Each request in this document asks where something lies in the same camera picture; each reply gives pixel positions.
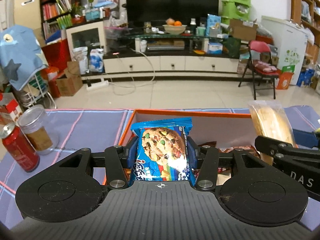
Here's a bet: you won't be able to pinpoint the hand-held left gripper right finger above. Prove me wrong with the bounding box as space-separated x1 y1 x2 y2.
186 136 264 192

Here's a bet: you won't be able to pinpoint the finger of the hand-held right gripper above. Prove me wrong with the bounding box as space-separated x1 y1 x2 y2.
254 135 320 159
292 129 320 149

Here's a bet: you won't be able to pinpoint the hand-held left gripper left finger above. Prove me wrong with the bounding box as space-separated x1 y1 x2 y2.
59 136 140 190

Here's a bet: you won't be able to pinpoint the rice cracker packet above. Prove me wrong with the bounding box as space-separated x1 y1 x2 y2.
247 100 298 165

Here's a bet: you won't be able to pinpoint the blue cookie packet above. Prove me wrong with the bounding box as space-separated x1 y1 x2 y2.
130 117 194 183

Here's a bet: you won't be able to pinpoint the orange cardboard box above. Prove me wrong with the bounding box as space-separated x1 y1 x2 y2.
104 109 253 185

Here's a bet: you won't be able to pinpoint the purple checked tablecloth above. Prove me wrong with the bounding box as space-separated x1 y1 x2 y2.
0 107 320 230

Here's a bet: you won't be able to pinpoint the orange paper bag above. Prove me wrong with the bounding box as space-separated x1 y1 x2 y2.
276 65 295 90

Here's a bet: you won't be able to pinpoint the white power strip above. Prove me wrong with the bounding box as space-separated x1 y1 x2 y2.
86 80 109 90

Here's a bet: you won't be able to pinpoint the white television cabinet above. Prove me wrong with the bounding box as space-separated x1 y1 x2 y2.
102 31 250 77

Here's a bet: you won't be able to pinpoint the small floor cardboard box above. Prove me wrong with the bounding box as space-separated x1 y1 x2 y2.
55 61 83 97

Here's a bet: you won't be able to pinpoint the red folding chair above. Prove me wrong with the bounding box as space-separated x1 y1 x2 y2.
238 40 280 100

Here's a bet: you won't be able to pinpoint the white blue sack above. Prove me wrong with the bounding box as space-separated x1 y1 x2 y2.
89 47 105 73

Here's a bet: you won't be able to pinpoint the clear plastic jar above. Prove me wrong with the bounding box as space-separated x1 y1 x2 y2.
16 104 54 155

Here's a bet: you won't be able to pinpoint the green bag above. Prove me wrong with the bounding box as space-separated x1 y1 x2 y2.
222 37 242 59

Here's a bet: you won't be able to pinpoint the white grey sack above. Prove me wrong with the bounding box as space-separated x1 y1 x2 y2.
72 47 89 75

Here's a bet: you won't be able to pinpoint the blue tissue pack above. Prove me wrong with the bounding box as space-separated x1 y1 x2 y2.
207 42 223 55

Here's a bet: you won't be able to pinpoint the red soda can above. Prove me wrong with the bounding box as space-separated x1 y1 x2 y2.
0 122 40 172

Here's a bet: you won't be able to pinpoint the open cardboard box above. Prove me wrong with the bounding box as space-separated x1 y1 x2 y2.
229 19 258 40

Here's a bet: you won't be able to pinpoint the white glass-door cabinet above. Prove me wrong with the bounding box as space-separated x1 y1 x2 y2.
65 21 108 55

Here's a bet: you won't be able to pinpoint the fruit bowl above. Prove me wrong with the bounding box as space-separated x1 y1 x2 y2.
162 24 187 35

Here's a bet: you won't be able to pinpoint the red bag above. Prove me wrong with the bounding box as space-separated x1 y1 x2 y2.
45 39 72 67

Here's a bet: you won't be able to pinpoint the blue white package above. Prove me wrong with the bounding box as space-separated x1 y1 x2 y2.
206 14 222 37

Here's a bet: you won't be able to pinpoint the wooden bookshelf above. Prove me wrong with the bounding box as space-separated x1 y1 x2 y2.
290 0 320 48

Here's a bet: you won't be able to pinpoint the red white cardboard box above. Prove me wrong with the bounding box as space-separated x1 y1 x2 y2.
0 92 24 125

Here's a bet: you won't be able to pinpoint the green plastic drawers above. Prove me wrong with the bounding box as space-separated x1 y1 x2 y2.
221 0 252 27

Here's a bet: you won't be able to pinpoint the blue star print cloth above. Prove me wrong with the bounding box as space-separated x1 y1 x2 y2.
0 25 49 90

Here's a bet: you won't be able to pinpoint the black television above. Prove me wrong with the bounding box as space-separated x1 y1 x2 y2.
125 0 219 28

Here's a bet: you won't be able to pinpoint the dark bookshelf with books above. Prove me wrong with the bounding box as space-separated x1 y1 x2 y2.
39 0 75 40

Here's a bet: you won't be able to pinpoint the beige standing air conditioner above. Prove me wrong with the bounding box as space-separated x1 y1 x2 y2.
14 0 47 48

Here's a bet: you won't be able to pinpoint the white curtain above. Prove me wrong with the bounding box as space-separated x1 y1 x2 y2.
0 0 15 30

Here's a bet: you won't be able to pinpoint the white wire rack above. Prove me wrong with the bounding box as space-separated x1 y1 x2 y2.
25 72 58 108

